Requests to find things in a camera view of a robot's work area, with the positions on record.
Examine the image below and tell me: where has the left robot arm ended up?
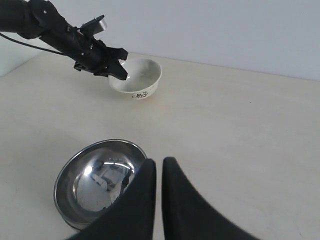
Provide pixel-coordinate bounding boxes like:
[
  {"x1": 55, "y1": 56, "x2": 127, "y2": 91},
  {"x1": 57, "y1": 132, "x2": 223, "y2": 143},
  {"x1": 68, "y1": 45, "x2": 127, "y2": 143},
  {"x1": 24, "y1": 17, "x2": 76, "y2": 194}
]
[{"x1": 0, "y1": 0, "x2": 129, "y2": 81}]

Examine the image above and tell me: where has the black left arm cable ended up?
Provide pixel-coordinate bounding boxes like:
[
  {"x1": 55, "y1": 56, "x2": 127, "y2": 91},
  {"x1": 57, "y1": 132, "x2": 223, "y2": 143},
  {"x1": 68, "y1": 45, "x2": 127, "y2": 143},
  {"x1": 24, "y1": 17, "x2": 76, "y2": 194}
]
[{"x1": 0, "y1": 32, "x2": 73, "y2": 58}]

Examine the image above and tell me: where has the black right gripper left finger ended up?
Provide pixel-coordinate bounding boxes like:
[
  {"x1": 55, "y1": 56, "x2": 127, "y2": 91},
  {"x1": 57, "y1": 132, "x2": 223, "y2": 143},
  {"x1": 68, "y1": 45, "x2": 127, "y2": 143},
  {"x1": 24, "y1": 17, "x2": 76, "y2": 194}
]
[{"x1": 68, "y1": 158, "x2": 157, "y2": 240}]

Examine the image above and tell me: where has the ribbed stainless steel bowl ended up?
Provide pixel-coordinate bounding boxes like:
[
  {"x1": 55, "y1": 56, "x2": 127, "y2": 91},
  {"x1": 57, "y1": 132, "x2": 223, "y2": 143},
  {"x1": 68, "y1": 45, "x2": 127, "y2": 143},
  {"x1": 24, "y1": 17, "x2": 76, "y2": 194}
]
[{"x1": 53, "y1": 139, "x2": 147, "y2": 231}]

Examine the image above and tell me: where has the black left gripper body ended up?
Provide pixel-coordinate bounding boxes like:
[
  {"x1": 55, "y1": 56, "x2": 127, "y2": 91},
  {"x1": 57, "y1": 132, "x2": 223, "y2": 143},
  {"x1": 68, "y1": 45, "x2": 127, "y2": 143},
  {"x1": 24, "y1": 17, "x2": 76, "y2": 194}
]
[{"x1": 40, "y1": 24, "x2": 117, "y2": 74}]

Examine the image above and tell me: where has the white floral ceramic bowl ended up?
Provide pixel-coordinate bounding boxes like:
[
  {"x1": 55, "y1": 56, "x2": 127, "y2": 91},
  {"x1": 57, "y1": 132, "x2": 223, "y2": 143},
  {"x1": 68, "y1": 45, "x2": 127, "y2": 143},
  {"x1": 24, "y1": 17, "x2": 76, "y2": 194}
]
[{"x1": 108, "y1": 58, "x2": 163, "y2": 100}]

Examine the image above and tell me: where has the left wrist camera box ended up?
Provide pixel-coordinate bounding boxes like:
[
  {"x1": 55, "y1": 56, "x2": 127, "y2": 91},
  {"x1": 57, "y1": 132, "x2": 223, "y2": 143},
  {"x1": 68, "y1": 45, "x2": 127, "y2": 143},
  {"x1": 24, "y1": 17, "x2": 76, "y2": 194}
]
[{"x1": 79, "y1": 15, "x2": 107, "y2": 36}]

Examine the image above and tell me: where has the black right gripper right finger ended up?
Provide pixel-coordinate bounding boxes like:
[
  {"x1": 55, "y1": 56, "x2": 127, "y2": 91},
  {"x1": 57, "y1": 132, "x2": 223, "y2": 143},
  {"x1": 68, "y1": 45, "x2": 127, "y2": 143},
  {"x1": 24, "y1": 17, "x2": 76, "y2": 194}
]
[{"x1": 161, "y1": 157, "x2": 257, "y2": 240}]

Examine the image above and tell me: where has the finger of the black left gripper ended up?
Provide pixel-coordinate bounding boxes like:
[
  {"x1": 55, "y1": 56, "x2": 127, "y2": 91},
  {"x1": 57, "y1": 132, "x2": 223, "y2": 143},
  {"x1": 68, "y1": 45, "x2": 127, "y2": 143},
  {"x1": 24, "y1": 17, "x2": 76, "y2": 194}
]
[
  {"x1": 93, "y1": 61, "x2": 128, "y2": 81},
  {"x1": 106, "y1": 46, "x2": 129, "y2": 61}
]

